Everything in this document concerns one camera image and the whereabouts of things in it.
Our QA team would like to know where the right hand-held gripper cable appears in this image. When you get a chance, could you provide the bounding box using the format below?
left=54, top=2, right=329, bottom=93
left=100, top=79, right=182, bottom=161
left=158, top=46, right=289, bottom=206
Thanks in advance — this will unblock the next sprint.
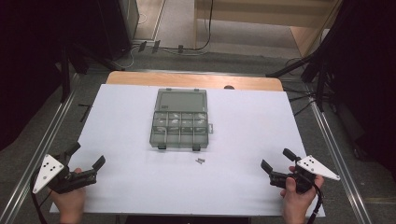
left=306, top=183, right=325, bottom=224

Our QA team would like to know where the dark cabinet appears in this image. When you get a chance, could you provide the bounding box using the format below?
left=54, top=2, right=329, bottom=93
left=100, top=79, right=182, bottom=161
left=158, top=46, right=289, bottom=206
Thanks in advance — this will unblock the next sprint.
left=96, top=0, right=140, bottom=60

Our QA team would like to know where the person's right hand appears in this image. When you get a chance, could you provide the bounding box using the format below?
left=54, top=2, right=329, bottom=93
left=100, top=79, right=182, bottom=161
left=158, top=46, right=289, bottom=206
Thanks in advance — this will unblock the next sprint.
left=279, top=165, right=325, bottom=224

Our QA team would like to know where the white table mat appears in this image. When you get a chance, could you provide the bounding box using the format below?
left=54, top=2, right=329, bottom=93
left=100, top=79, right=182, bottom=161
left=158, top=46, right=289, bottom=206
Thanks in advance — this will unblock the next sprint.
left=49, top=83, right=326, bottom=218

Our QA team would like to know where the left hand-held gripper cable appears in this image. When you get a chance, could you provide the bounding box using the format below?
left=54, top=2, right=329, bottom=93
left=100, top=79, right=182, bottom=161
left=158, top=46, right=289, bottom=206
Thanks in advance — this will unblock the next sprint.
left=30, top=172, right=50, bottom=224

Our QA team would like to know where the light wooden furniture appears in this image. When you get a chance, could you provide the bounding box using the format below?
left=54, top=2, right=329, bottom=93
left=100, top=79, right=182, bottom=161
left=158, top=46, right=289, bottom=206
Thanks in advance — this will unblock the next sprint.
left=193, top=0, right=344, bottom=59

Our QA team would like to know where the black curtain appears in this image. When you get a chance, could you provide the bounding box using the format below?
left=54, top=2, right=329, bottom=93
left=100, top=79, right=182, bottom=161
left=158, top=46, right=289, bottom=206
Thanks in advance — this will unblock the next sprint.
left=0, top=0, right=104, bottom=152
left=323, top=0, right=396, bottom=175

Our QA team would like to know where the black angle bracket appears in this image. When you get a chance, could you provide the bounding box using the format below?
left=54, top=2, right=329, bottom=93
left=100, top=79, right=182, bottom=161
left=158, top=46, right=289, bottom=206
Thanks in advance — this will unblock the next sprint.
left=78, top=103, right=93, bottom=123

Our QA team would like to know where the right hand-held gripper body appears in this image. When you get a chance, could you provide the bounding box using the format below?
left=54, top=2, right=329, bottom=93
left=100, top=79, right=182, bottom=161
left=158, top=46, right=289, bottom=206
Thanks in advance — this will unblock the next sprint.
left=269, top=154, right=341, bottom=194

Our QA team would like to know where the aluminium floor rail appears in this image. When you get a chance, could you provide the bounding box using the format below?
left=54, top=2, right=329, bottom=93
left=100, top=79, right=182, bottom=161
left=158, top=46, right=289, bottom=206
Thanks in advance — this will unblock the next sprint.
left=0, top=73, right=80, bottom=224
left=306, top=92, right=373, bottom=224

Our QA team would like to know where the transparent grey compartment box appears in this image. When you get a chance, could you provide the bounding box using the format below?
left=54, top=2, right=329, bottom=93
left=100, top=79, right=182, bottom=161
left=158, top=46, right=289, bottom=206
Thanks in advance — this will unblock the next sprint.
left=148, top=88, right=215, bottom=152

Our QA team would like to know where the black metal stand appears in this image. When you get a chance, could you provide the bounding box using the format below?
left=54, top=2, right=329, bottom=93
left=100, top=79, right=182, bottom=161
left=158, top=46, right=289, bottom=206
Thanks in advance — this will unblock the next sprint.
left=265, top=46, right=335, bottom=113
left=59, top=43, right=125, bottom=104

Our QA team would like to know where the person's left hand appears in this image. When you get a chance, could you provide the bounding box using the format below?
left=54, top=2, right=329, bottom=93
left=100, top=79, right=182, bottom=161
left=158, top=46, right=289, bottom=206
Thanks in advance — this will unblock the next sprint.
left=49, top=167, right=87, bottom=224

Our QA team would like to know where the black floor cable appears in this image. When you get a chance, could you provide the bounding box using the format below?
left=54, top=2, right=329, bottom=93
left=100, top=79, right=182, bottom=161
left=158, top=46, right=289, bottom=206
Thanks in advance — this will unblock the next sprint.
left=281, top=87, right=318, bottom=118

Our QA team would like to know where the black hanging cable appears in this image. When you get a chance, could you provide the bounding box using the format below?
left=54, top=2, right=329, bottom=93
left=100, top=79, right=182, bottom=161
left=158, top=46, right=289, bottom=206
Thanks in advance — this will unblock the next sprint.
left=160, top=0, right=215, bottom=52

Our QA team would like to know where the hand-held gripper cable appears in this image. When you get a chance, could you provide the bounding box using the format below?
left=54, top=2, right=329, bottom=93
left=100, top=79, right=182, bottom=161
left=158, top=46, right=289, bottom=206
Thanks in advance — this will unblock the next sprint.
left=306, top=183, right=325, bottom=224
left=30, top=172, right=50, bottom=224

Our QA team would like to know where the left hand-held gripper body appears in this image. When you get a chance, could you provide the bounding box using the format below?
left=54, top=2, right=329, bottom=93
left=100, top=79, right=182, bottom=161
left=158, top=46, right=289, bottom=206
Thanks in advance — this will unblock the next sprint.
left=32, top=153, right=98, bottom=195

